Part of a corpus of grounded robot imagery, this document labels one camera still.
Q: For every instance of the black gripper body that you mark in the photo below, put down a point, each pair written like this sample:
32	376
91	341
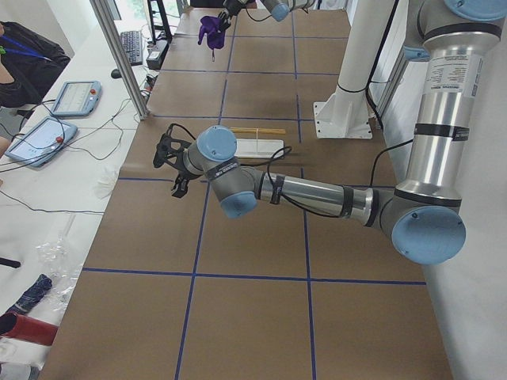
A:
182	174
234	5

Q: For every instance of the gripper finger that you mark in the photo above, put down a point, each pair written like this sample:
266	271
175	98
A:
223	17
184	185
229	22
176	190

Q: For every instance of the purple microfiber towel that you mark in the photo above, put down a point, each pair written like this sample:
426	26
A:
211	32

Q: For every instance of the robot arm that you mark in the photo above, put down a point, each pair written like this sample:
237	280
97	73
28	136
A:
278	9
420	214

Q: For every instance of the wooden rack rod left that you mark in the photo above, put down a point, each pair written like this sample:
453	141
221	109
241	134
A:
252	130

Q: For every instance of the white towel rack base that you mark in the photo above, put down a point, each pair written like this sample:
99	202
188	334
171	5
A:
258	148

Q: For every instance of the crumpled white tissue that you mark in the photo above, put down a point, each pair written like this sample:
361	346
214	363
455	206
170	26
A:
106	182

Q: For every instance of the black power box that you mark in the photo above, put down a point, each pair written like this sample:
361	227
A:
157	54

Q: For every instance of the black keyboard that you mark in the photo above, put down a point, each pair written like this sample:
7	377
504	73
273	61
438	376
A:
132	44

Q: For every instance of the far teach pendant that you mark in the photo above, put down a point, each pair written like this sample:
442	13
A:
77	99

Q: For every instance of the teach pendant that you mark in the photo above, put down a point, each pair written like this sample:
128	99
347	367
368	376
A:
39	145
77	99

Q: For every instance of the clear plastic wrap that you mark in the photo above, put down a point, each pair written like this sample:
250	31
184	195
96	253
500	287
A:
60	268

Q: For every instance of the near teach pendant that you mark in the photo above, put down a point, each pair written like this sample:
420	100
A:
39	145

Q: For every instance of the dark blue folded cloth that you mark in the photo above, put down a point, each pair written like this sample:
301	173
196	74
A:
32	296

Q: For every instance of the person in black jacket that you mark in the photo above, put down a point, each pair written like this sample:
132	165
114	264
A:
30	65

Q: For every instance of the red cylinder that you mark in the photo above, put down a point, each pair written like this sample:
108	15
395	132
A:
28	329

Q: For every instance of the aluminium frame post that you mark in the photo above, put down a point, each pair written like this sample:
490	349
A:
108	27

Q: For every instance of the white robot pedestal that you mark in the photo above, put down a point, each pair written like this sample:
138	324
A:
345	114

